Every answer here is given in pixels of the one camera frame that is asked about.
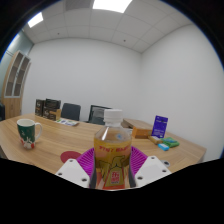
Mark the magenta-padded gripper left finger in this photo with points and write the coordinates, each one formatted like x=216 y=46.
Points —
x=73 y=171

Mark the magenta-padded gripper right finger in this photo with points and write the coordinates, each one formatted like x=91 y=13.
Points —
x=151 y=170

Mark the yellow-labelled drink bottle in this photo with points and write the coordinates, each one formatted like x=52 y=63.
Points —
x=112 y=156

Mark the flat round red coaster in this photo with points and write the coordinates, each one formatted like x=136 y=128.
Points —
x=69 y=156

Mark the small blue box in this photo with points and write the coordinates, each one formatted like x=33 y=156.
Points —
x=163 y=147

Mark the small yellow box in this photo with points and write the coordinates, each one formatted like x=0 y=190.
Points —
x=155 y=139

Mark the green flat box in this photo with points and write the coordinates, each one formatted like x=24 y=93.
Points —
x=171 y=142

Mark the brown wooden box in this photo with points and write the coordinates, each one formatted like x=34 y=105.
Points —
x=142 y=133

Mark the purple standing sign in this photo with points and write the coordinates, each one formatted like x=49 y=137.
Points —
x=159 y=126

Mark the printed paper leaflet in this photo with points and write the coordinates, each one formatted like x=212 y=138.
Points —
x=67 y=122

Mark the black padded office chair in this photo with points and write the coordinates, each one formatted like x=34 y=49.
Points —
x=70 y=111

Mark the green and white mug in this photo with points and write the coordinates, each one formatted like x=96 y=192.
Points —
x=26 y=133

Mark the black mesh office chair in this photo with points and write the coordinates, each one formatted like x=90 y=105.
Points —
x=97 y=115

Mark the large dark printed box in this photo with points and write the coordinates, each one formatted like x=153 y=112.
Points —
x=52 y=109

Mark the small dark printed box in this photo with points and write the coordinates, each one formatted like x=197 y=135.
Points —
x=39 y=107

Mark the wooden shelf cabinet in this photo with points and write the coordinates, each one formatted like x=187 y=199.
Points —
x=13 y=106

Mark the small ceiling light panel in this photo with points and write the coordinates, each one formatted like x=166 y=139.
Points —
x=35 y=19

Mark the ceiling air vent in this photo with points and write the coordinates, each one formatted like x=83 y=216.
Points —
x=78 y=4

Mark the large ceiling light panel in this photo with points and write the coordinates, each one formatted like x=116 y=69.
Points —
x=111 y=4

